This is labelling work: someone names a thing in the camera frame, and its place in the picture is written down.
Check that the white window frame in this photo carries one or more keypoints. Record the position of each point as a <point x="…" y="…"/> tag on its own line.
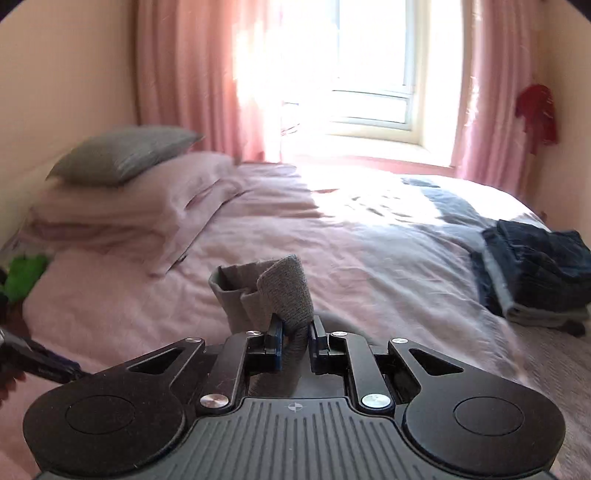
<point x="379" y="79"/>

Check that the grey t-shirt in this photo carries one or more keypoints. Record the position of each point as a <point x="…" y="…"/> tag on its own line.
<point x="250" y="294"/>

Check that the left pink curtain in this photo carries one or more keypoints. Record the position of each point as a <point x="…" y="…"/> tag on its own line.
<point x="209" y="66"/>

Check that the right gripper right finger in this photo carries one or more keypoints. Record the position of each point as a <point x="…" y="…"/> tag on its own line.
<point x="350" y="356"/>

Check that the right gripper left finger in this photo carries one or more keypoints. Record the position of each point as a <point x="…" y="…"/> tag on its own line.
<point x="242" y="356"/>

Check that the grey folded garment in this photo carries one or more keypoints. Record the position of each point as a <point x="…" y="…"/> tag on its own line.
<point x="527" y="316"/>

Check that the pink curtain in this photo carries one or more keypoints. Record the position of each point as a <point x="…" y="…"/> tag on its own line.
<point x="209" y="66"/>
<point x="492" y="146"/>

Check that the red hanging garment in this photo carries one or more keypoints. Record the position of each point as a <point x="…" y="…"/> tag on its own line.
<point x="536" y="106"/>

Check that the right pink curtain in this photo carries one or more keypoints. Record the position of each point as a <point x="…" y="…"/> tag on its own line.
<point x="492" y="146"/>

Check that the green garment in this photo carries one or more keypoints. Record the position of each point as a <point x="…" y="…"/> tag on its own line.
<point x="22" y="275"/>

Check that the grey pillow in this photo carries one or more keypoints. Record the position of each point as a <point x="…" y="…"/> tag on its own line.
<point x="113" y="158"/>

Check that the pink bed duvet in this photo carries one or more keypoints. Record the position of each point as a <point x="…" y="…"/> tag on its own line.
<point x="389" y="253"/>

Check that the pink pillow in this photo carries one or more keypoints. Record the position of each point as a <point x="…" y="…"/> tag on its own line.
<point x="152" y="220"/>

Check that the dark blue folded jeans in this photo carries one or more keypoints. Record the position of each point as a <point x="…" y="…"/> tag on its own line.
<point x="544" y="269"/>

